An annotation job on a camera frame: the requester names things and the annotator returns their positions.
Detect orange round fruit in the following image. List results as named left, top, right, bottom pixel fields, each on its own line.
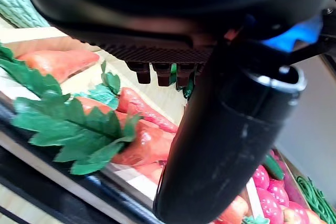
left=215, top=195, right=249, bottom=224

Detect slim orange carrot, small leaves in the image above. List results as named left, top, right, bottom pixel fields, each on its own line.
left=101, top=60, right=180, bottom=134

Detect pink strawberry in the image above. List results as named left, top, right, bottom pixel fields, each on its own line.
left=251, top=165, right=270, bottom=190
left=267, top=179, right=290, bottom=207
left=256, top=187, right=285, bottom=224

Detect green serrated carrot leaf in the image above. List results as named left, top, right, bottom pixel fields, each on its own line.
left=0, top=42, right=71, bottom=102

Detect orange carrot, teal leaf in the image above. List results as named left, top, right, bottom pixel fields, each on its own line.
left=72, top=84, right=120, bottom=116

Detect large orange carrot, broad leaf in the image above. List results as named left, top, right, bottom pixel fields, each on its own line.
left=12, top=90, right=177, bottom=176

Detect blue object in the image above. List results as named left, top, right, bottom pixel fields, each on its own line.
left=261, top=15, right=323, bottom=53

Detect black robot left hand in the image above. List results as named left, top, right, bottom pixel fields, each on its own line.
left=20, top=0, right=336, bottom=224

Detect green beans bundle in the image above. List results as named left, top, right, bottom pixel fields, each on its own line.
left=296, top=175, right=336, bottom=224

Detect orange carrot without leaves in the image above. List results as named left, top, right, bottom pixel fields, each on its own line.
left=16, top=49, right=101, bottom=83

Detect green bumpy bitter gourd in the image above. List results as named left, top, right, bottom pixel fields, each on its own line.
left=0, top=0, right=51, bottom=29

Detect light wooden vegetable crate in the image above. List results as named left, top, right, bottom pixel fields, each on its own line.
left=0, top=15, right=188, bottom=209

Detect dark green cucumber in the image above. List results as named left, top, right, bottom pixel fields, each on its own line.
left=262, top=152, right=286, bottom=180

